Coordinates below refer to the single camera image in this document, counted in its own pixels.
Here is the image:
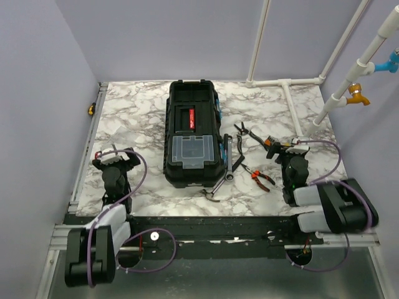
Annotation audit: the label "yellow brass faucet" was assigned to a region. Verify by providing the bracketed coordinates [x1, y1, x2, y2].
[347, 83, 370, 106]

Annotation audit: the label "orange black hex key set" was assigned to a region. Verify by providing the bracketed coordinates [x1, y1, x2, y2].
[264, 136, 277, 151]

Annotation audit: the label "yellow black screwdriver at wall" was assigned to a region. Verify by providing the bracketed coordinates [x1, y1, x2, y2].
[88, 102, 96, 116]

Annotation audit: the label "claw hammer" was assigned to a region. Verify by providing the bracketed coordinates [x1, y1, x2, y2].
[200, 178, 226, 203]

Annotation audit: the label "black plastic toolbox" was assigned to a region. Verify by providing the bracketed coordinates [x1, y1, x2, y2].
[163, 80, 226, 188]

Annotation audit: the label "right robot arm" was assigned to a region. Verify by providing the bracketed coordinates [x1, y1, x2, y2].
[264, 138, 379, 244]

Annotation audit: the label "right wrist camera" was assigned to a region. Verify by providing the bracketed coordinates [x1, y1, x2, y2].
[286, 138, 310, 154]

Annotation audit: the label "orange black pliers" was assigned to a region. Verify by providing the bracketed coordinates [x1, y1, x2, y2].
[241, 164, 276, 192]

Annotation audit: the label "black grey wire stripper pliers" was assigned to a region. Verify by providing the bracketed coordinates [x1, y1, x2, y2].
[233, 121, 266, 155]

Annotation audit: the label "blue pipe valve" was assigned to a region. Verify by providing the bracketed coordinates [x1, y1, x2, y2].
[374, 47, 399, 74]

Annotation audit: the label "white pvc pipe frame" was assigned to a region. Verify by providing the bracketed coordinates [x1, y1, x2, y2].
[245, 1, 398, 137]

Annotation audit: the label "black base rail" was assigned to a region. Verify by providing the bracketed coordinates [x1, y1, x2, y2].
[118, 216, 323, 263]

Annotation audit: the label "silver combination ratchet wrench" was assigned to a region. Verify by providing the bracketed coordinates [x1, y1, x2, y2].
[224, 134, 234, 182]

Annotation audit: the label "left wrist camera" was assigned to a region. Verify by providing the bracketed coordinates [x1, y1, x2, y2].
[97, 151, 123, 165]

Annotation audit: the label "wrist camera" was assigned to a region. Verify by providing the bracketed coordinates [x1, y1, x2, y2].
[286, 138, 310, 154]
[97, 151, 123, 165]

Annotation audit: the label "black pruner handle piece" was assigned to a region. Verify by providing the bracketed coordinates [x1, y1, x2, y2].
[232, 155, 245, 172]

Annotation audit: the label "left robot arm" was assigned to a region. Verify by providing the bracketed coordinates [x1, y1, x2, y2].
[64, 148, 141, 287]

